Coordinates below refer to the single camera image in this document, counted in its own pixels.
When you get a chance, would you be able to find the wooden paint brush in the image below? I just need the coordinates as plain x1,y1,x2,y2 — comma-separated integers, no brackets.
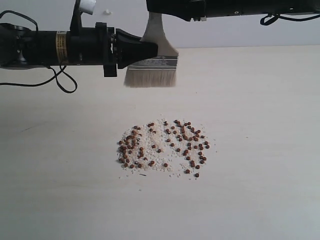
123,11,180,89

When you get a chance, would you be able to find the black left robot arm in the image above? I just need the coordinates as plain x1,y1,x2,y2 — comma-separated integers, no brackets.
0,22,158,77

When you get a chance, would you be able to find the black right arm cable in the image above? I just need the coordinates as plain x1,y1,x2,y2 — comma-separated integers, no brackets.
258,12,320,26

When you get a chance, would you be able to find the brown beads and crumbs pile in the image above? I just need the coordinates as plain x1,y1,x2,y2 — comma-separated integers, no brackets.
116,118,216,180

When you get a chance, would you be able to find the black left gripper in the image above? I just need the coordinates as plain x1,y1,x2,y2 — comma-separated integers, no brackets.
69,22,158,77

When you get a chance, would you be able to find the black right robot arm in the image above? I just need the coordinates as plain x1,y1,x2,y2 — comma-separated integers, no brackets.
146,0,320,22

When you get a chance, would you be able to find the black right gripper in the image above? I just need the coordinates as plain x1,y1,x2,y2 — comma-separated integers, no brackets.
146,0,206,22

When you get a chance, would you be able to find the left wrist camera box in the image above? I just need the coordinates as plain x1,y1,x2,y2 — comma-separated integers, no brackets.
69,0,96,35

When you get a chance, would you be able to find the small white wall fixture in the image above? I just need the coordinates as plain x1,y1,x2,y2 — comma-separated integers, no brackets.
103,9,113,16

